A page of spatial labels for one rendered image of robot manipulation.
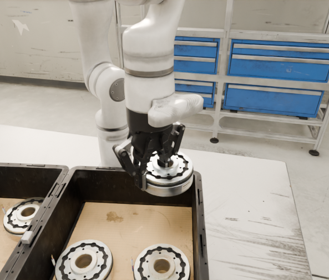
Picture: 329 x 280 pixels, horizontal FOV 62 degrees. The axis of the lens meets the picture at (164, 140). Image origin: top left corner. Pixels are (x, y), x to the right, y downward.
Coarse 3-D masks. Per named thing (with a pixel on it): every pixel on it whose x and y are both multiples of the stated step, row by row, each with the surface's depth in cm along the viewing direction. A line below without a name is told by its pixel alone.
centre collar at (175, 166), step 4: (172, 156) 52; (156, 160) 51; (172, 160) 51; (176, 160) 51; (152, 164) 51; (156, 164) 50; (176, 164) 50; (156, 168) 49; (160, 168) 49; (164, 168) 49; (168, 168) 49; (172, 168) 49; (176, 168) 50; (164, 172) 49; (168, 172) 49
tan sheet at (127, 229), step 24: (96, 216) 64; (120, 216) 64; (144, 216) 64; (168, 216) 64; (72, 240) 58; (120, 240) 58; (144, 240) 58; (168, 240) 58; (192, 240) 58; (120, 264) 53; (192, 264) 53
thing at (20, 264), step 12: (72, 168) 63; (84, 168) 63; (96, 168) 63; (108, 168) 63; (120, 168) 63; (60, 192) 58; (48, 216) 51; (204, 216) 51; (36, 228) 48; (204, 228) 48; (36, 240) 46; (204, 240) 46; (24, 252) 44; (204, 252) 44; (24, 264) 43; (204, 264) 42; (12, 276) 41; (204, 276) 41
